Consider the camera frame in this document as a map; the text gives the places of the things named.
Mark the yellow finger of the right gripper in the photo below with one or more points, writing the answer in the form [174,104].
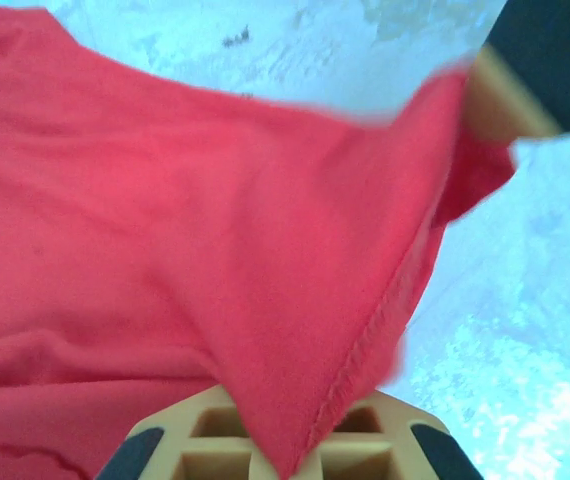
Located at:
[500,105]

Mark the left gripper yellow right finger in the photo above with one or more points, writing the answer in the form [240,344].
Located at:
[400,450]

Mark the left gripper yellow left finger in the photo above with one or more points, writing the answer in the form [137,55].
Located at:
[165,450]

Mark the red t-shirt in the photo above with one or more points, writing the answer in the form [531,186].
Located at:
[165,200]

